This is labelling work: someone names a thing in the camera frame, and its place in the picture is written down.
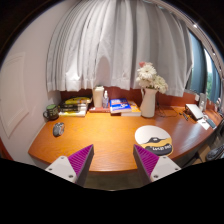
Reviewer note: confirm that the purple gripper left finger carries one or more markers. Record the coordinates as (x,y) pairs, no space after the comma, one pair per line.
(75,167)

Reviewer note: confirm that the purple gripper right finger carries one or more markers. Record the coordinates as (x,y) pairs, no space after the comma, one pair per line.
(152,167)

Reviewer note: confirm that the orange book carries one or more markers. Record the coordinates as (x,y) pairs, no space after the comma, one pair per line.
(135,111)

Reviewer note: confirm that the dark green mug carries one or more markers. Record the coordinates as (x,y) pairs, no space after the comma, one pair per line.
(51,112)

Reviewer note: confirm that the white ceramic vase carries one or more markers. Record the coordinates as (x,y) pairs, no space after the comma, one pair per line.
(147,106)

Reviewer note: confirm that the red flat book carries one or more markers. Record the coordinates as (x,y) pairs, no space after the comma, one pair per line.
(99,110)

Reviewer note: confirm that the stack of dark books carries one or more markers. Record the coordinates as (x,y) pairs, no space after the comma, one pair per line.
(74,107)

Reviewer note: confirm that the blue book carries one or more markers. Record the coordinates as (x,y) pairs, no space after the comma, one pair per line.
(119,105)

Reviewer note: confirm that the silver laptop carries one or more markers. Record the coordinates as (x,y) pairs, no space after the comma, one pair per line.
(194,110)

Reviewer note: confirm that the clear sanitizer bottle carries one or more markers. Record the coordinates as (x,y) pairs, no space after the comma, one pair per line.
(105,99)

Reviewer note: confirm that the smartphone on desk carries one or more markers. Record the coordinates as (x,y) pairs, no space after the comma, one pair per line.
(211,123)

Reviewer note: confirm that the white plastic cup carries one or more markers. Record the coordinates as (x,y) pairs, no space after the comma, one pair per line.
(98,96)

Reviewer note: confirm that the white flower bouquet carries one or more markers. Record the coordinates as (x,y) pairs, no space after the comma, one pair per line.
(147,77)

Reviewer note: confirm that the white curtain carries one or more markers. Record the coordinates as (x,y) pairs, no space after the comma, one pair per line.
(102,42)

